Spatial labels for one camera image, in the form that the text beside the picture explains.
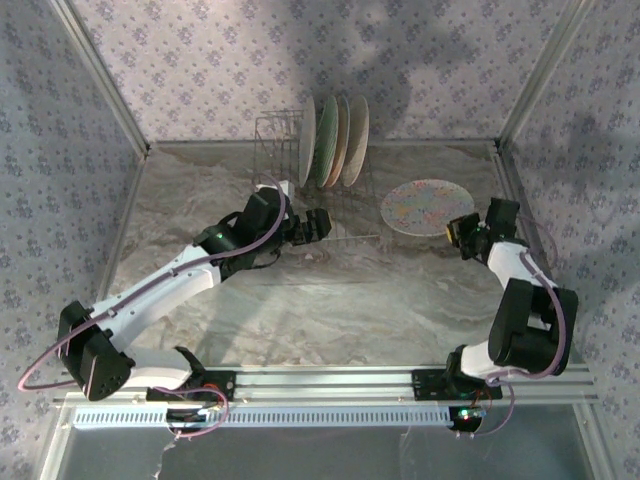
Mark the aluminium side rail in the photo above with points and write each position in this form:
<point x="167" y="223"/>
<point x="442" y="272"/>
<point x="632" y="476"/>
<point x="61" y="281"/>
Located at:
<point x="505" y="165"/>
<point x="122" y="210"/>

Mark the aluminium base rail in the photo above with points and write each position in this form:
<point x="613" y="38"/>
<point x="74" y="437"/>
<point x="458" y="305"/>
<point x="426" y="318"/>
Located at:
<point x="325" y="382"/>

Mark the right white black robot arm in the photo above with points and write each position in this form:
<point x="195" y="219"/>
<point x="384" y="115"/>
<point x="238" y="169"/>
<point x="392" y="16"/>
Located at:
<point x="505" y="260"/>

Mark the vivid colourful squiggle plate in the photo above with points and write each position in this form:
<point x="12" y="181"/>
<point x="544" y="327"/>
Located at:
<point x="306" y="145"/>

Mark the grey plaid plate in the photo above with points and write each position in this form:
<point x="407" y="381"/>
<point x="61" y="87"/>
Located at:
<point x="357" y="140"/>

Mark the aluminium back rail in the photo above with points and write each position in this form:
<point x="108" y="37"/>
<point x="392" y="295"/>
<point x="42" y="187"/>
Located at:
<point x="235" y="143"/>

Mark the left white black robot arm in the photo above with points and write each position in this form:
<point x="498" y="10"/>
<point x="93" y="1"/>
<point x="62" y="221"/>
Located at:
<point x="165" y="285"/>

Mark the green white striped plate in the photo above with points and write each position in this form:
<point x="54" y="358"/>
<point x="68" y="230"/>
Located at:
<point x="325" y="145"/>

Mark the red blue colour block plate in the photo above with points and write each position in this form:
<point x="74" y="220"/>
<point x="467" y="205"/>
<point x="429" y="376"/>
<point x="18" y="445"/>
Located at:
<point x="343" y="125"/>

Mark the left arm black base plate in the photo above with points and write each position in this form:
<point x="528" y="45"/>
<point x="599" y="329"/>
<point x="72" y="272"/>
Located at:
<point x="227" y="385"/>

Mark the white torn tape strip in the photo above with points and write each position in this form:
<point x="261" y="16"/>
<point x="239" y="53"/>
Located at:
<point x="162" y="460"/>

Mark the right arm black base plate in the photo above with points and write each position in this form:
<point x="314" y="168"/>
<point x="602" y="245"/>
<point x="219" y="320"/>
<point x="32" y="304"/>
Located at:
<point x="425" y="385"/>

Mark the pastel colourful squiggle plate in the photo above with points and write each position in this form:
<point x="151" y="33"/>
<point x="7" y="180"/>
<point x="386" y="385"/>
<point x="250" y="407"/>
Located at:
<point x="425" y="207"/>

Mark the aluminium frame post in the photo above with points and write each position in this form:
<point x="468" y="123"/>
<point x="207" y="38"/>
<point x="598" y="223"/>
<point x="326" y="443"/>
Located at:
<point x="102" y="75"/>
<point x="544" y="75"/>

